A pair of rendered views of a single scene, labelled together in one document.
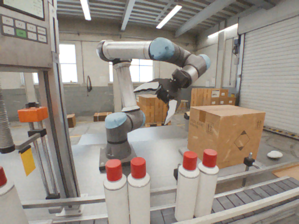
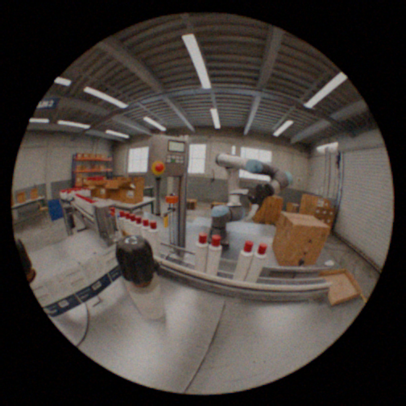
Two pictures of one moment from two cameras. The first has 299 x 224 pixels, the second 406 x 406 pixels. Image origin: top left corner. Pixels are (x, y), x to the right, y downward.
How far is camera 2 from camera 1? 0.20 m
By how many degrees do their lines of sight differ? 28
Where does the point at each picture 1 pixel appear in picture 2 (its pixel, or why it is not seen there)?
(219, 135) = (290, 238)
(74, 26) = (207, 131)
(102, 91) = (222, 184)
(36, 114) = (172, 200)
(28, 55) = (174, 171)
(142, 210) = (212, 264)
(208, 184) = (255, 263)
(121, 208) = (201, 258)
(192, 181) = (245, 258)
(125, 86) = (232, 186)
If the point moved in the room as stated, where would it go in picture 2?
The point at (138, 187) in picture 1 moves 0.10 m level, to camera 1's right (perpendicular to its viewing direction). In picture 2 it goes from (212, 250) to (238, 258)
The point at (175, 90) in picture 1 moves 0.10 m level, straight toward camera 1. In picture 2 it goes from (258, 197) to (252, 199)
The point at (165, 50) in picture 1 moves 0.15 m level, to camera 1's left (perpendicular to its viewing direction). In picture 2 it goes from (254, 167) to (224, 165)
